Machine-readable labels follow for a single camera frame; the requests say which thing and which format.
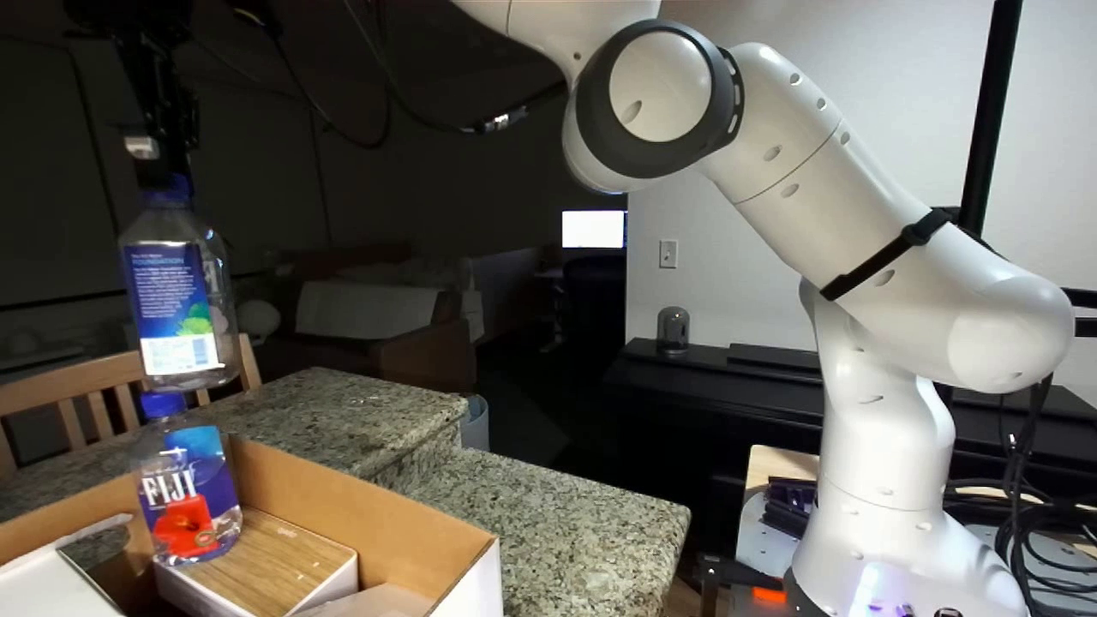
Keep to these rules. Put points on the black purple device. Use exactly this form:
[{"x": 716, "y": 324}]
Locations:
[{"x": 789, "y": 505}]

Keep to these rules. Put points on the grey trash bin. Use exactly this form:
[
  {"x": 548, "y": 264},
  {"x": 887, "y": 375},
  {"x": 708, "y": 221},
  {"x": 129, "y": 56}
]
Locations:
[{"x": 474, "y": 424}]

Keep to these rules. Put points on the wooden slatted chair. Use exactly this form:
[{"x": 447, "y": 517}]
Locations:
[{"x": 70, "y": 388}]

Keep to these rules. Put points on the lit computer monitor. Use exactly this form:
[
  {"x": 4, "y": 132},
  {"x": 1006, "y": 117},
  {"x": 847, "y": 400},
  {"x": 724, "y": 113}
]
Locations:
[{"x": 590, "y": 226}]

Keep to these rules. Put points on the wood topped white box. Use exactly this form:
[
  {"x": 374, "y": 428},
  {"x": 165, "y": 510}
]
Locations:
[{"x": 286, "y": 571}]

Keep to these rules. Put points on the white wall outlet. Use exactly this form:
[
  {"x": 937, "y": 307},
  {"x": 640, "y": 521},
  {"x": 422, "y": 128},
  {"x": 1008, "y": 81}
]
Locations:
[{"x": 668, "y": 251}]

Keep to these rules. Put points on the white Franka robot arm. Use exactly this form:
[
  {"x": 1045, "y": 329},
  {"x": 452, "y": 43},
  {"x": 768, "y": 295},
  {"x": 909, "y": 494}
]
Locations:
[{"x": 892, "y": 480}]

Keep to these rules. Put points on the grey cylinder speaker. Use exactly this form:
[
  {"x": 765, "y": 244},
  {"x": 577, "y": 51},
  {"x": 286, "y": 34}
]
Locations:
[{"x": 672, "y": 328}]

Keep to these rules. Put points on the white flat panel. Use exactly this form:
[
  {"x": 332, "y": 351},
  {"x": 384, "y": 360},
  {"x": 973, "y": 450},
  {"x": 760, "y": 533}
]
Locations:
[{"x": 38, "y": 585}]

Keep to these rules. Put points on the beige packing paper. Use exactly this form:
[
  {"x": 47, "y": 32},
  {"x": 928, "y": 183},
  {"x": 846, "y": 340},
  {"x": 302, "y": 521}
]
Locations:
[{"x": 372, "y": 602}]

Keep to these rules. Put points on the white round object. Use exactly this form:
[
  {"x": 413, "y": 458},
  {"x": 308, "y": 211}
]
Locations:
[{"x": 258, "y": 319}]

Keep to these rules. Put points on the black low cabinet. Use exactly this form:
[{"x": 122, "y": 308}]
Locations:
[{"x": 708, "y": 400}]

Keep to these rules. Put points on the brown cardboard box white flaps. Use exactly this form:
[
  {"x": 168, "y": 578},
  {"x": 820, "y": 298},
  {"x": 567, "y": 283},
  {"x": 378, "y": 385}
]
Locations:
[{"x": 378, "y": 313}]

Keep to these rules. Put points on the black flat device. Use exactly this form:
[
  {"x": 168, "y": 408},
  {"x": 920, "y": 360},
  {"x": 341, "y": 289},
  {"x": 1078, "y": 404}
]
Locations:
[{"x": 777, "y": 356}]

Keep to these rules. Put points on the Fiji water bottle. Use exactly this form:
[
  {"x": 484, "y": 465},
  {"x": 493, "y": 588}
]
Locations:
[
  {"x": 190, "y": 492},
  {"x": 175, "y": 308}
]

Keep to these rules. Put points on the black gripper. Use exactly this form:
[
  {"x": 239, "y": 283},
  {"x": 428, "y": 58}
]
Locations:
[{"x": 157, "y": 91}]

